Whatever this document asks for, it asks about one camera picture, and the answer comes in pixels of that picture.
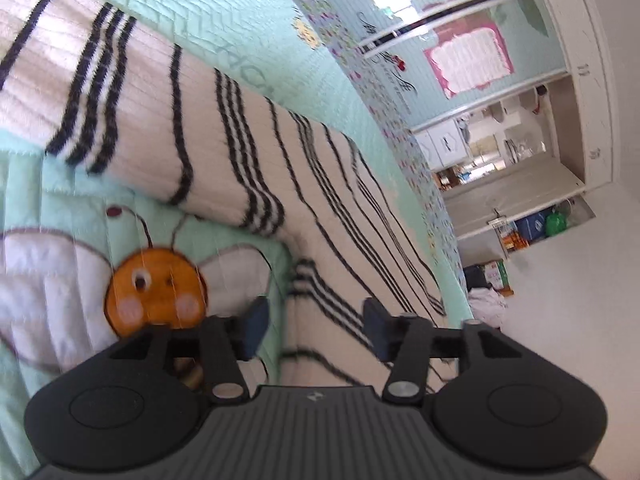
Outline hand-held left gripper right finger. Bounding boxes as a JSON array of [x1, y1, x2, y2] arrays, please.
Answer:
[[362, 297, 526, 405]]

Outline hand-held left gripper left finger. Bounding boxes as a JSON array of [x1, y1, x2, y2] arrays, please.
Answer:
[[107, 296, 271, 406]]

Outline striped beige sweater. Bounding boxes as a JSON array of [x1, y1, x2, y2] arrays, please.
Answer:
[[0, 0, 448, 396]]

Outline black armchair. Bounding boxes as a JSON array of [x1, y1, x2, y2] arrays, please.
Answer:
[[462, 262, 493, 293]]

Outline white cloth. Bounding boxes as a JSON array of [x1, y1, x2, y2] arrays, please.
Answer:
[[467, 287, 508, 331]]

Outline green carton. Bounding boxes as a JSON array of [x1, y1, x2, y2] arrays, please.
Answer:
[[482, 259, 512, 297]]

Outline blue bag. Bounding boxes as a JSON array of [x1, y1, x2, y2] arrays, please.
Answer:
[[515, 212, 548, 246]]

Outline white door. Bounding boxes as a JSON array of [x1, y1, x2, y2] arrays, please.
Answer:
[[442, 152, 588, 241]]

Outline white drawer unit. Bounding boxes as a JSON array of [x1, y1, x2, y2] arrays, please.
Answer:
[[412, 117, 473, 173]]

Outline green bag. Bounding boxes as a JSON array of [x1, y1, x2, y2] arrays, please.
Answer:
[[545, 210, 568, 238]]

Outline pink-bordered poster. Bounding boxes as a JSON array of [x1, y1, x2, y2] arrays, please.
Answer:
[[424, 24, 516, 100]]

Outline white wardrobe with sliding doors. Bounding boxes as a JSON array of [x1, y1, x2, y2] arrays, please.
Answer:
[[300, 0, 621, 201]]

